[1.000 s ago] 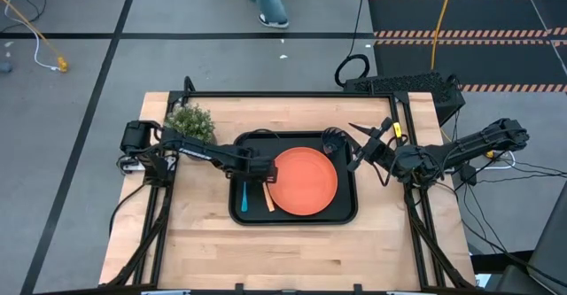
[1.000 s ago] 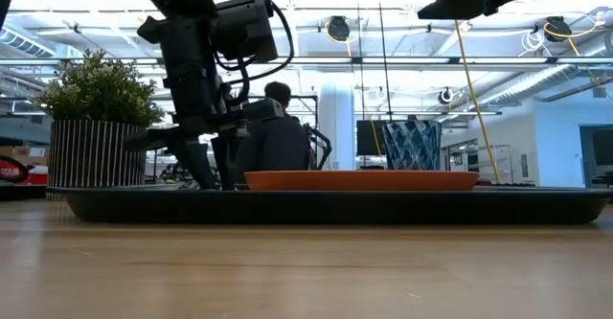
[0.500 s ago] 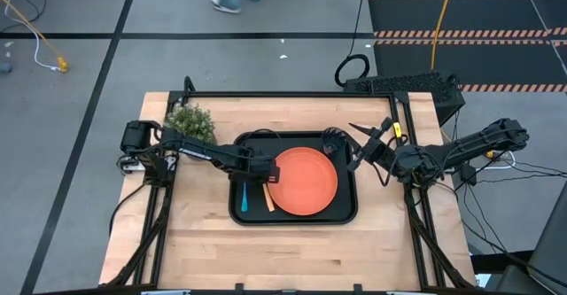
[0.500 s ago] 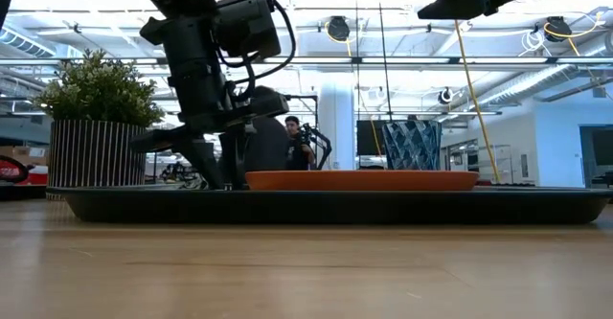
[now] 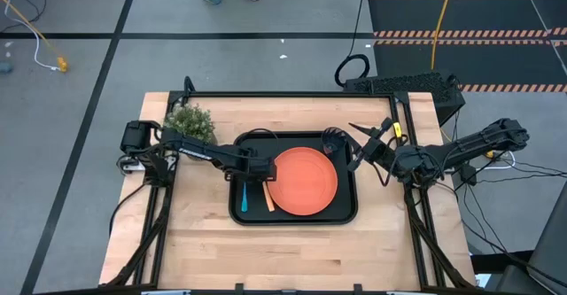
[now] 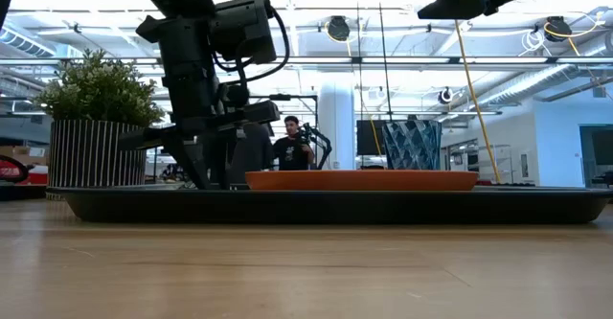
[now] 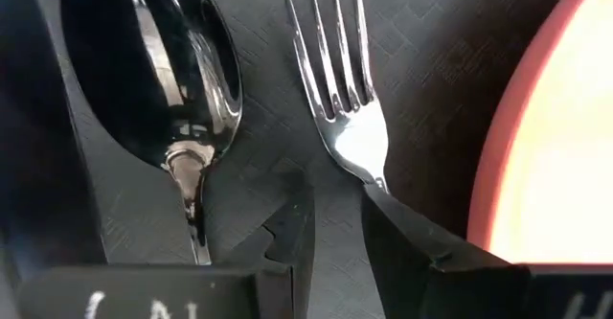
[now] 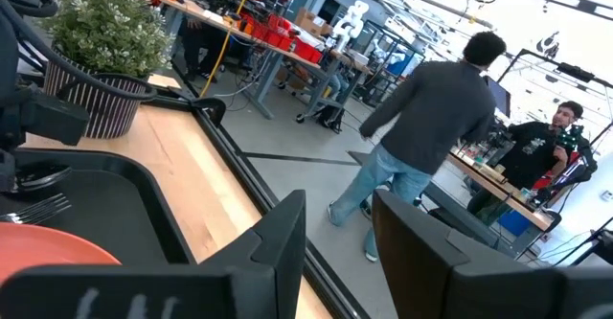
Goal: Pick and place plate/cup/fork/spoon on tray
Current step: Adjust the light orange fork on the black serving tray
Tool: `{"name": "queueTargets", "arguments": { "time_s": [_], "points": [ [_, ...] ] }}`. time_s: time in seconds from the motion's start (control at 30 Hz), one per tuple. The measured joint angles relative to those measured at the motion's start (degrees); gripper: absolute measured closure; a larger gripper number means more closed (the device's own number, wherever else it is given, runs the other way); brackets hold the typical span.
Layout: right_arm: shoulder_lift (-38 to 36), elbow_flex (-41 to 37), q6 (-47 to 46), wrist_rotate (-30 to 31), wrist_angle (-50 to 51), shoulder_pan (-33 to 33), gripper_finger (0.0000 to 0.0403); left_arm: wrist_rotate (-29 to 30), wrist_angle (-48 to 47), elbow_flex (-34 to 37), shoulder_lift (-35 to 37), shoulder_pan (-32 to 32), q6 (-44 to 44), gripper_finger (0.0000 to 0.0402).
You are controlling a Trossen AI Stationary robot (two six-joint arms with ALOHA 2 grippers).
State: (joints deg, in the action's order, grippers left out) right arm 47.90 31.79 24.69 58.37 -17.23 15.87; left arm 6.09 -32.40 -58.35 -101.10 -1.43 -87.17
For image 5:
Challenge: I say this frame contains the yellow floor cable with plug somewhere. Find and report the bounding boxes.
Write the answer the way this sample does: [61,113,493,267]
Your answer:
[0,0,70,74]

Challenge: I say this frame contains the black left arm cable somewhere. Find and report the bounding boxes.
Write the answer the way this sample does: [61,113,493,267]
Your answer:
[241,127,281,163]

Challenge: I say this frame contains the yellow hanging cable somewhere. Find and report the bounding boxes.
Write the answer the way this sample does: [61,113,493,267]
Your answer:
[431,0,458,71]

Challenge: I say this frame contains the black hanging cable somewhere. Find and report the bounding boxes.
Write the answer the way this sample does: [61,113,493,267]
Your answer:
[333,0,372,89]

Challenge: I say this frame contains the orange round plate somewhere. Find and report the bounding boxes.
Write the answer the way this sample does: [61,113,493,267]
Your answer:
[267,146,339,217]

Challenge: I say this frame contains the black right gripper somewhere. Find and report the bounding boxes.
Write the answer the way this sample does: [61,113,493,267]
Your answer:
[344,122,397,172]

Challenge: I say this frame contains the black rectangular tray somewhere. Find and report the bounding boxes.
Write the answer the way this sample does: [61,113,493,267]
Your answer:
[228,130,359,227]

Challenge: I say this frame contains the white floor cable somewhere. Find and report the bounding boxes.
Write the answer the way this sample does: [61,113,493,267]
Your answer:
[3,0,59,72]

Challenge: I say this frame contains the black orange-edged floor mat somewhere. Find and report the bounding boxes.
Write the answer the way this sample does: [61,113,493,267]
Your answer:
[368,0,567,39]
[373,39,567,94]

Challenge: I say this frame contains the dark grey side table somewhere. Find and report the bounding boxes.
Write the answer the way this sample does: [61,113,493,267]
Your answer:
[494,182,567,295]

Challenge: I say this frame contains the fork with peach handle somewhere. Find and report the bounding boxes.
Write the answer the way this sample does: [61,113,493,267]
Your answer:
[261,180,276,213]

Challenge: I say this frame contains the black perforated computer tower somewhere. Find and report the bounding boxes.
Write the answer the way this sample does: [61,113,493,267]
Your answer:
[342,70,467,127]

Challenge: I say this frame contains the artificial plant in striped pot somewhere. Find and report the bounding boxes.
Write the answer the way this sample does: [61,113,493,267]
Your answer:
[162,103,219,148]

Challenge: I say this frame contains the grey power strip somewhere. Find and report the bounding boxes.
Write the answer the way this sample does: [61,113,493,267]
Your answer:
[116,155,148,175]

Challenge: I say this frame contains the dark blue textured cup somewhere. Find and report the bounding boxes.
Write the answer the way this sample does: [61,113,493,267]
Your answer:
[320,126,352,157]

